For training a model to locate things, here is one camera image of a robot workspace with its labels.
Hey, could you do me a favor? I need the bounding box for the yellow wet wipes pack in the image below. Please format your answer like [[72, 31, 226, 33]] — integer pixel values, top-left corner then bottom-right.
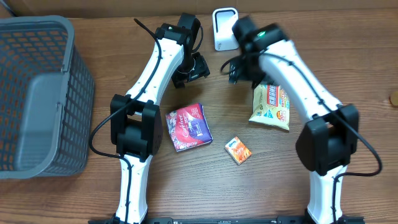
[[249, 84, 290, 131]]

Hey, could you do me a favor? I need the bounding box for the red Carefree pad pack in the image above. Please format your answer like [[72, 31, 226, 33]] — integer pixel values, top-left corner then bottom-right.
[[165, 103, 213, 152]]

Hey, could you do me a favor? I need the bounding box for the Kleenex tissue pack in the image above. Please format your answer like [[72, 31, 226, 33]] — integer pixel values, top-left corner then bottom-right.
[[224, 136, 252, 165]]

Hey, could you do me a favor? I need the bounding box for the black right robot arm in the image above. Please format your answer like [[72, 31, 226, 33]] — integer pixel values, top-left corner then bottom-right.
[[229, 16, 364, 223]]

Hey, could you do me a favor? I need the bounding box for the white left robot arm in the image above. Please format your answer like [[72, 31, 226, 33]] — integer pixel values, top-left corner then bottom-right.
[[110, 13, 210, 223]]

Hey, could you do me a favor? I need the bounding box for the white barcode scanner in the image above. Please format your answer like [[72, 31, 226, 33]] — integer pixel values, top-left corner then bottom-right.
[[212, 7, 239, 51]]

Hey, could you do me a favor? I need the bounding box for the gold tube cap at edge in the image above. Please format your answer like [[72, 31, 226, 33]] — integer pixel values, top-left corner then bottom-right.
[[389, 91, 398, 107]]

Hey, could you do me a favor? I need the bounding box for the grey plastic basket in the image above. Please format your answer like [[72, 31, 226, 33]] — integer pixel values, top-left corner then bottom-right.
[[1, 16, 95, 179]]

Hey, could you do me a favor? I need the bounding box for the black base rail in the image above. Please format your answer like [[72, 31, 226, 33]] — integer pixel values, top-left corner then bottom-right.
[[88, 216, 365, 224]]

